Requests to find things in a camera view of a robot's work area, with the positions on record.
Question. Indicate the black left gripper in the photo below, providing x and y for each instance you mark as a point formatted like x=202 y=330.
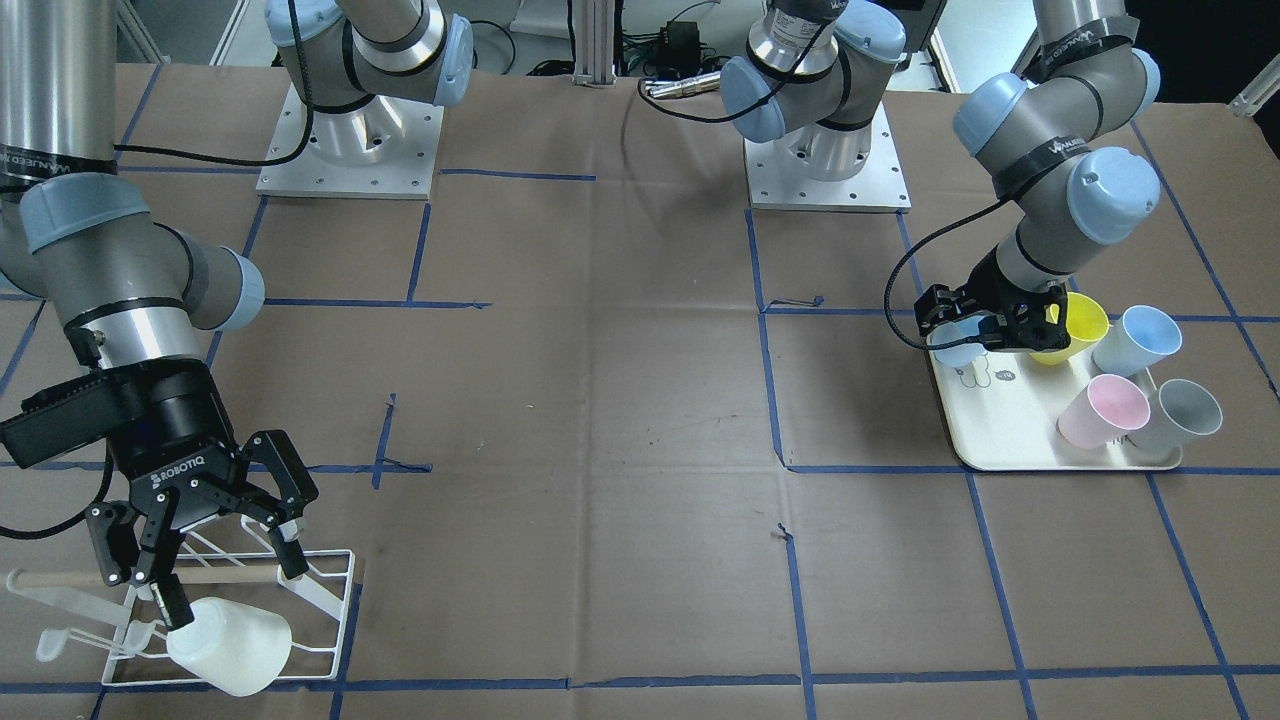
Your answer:
x=985 y=283

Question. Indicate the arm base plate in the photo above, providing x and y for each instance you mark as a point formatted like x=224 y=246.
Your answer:
x=819 y=169
x=386 y=149

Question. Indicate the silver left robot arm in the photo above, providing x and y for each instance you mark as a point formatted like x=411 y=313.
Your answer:
x=817 y=69

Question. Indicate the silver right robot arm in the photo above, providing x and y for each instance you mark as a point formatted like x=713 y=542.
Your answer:
x=130 y=294

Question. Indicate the light blue cup tray front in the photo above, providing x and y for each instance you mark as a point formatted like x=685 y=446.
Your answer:
x=1142 y=336

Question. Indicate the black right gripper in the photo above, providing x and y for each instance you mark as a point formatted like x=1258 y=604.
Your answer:
x=172 y=443

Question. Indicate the white ikea cup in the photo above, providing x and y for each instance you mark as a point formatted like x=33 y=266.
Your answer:
x=235 y=647

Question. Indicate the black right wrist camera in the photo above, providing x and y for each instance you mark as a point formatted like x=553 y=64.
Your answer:
x=63 y=418

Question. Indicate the white wire cup rack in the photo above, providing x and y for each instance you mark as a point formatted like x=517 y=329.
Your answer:
x=133 y=637

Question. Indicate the cream plastic tray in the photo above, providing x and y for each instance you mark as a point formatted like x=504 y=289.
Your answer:
x=1001 y=411

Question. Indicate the yellow cup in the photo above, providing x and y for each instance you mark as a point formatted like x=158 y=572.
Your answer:
x=1087 y=323

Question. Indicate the pink cup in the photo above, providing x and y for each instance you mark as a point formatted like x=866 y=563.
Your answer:
x=1109 y=407

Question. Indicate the grey cup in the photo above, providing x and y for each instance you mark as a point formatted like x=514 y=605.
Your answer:
x=1181 y=411

